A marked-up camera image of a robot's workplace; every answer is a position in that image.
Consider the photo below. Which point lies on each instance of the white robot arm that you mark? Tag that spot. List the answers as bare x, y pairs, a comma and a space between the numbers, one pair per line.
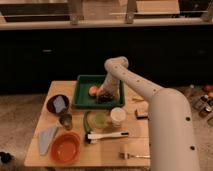
171, 133

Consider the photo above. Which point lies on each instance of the green plastic tray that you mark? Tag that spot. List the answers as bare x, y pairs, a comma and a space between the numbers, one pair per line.
82, 99

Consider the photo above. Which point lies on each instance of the green cucumber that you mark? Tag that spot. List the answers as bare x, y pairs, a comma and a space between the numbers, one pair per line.
87, 127

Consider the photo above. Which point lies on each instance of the yellow banana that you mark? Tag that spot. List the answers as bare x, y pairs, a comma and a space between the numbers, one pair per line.
137, 99

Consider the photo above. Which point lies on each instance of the wooden table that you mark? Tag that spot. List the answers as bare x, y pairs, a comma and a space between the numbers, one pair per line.
104, 153

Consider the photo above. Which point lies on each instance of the dark brown bowl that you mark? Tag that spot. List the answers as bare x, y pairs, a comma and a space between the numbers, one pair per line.
51, 108

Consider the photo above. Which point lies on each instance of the orange peach fruit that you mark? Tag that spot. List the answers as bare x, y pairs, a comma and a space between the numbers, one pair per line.
93, 91

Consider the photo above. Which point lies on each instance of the tan sponge black base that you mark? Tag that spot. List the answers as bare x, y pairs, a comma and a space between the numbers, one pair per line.
140, 114

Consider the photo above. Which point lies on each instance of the dark red grapes bunch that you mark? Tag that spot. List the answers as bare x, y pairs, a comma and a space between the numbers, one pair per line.
104, 99

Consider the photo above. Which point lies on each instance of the light green plastic cup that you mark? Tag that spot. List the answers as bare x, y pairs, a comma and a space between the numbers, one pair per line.
100, 120

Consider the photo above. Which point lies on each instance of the small items on floor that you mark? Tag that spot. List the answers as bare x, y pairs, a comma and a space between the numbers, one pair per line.
204, 104

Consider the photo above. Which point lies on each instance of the small metal cup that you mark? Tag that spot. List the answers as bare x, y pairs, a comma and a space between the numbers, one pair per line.
66, 121

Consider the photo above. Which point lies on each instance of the blue sponge in bowl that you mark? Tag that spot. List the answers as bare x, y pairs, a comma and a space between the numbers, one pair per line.
59, 104

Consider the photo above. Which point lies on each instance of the black object on floor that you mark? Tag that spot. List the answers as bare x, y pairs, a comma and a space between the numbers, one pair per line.
5, 157

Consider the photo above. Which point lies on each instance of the white cylindrical container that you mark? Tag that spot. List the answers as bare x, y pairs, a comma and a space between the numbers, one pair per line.
117, 115

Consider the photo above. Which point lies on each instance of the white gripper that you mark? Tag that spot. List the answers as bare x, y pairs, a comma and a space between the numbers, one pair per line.
108, 90

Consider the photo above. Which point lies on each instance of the red plastic bowl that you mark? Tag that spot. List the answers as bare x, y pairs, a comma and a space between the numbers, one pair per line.
65, 148

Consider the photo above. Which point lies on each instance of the grey blue folded cloth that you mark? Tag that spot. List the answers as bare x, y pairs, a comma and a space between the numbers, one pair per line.
45, 138

